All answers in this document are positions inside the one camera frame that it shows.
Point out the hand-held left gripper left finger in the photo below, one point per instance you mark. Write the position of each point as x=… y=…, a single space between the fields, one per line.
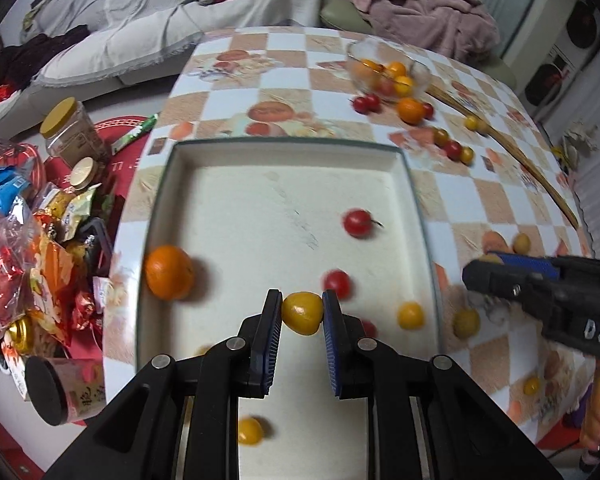
x=274 y=350

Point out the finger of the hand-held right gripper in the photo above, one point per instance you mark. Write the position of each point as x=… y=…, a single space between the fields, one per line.
x=530 y=265
x=495 y=280

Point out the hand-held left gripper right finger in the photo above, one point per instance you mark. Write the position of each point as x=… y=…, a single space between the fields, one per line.
x=331 y=350

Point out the large tan longan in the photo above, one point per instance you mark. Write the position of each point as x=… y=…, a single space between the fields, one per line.
x=521 y=242

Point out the white square tray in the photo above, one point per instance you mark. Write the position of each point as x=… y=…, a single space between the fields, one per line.
x=255 y=210

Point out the small tan longan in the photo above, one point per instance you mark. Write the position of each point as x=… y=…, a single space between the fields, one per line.
x=466 y=322

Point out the wooden back scratcher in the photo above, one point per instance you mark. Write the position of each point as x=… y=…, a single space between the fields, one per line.
x=510 y=147

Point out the orange mandarin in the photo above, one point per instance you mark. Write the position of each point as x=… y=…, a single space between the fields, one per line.
x=412 y=110
x=169 y=272

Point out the white yellow soft item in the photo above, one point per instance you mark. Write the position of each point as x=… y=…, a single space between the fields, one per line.
x=572 y=140

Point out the yellow-green cherry tomato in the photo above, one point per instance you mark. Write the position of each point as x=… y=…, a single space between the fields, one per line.
x=440 y=135

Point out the small red cherry tomato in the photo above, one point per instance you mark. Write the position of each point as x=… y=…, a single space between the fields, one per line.
x=428 y=110

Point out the white washing machine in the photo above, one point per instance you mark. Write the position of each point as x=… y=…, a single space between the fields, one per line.
x=550 y=77
x=582 y=20

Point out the black-lid pink cup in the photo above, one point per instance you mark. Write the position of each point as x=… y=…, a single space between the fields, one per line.
x=75 y=390

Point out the orange cherry tomato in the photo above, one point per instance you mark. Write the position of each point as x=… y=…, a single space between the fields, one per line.
x=396 y=67
x=372 y=67
x=404 y=85

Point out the gold can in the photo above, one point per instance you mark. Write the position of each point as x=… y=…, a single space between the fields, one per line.
x=20 y=335

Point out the green packet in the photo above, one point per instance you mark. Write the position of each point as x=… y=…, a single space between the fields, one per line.
x=135 y=134

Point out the pile of snack packets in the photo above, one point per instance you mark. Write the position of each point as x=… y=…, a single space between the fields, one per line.
x=40 y=240

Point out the gold lid jar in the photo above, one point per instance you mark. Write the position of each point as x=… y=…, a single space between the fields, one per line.
x=84 y=172

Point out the clear glass bowl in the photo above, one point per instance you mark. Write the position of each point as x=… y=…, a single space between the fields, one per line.
x=365 y=52

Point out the pink blanket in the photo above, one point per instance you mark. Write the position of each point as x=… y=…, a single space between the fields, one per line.
x=420 y=5

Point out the yellow lid plastic jar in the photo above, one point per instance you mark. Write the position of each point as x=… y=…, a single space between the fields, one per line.
x=75 y=135

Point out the grey white sofa cover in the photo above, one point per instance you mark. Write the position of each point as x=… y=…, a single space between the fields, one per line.
x=145 y=35

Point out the dark clothes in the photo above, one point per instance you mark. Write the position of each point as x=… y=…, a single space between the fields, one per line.
x=30 y=57

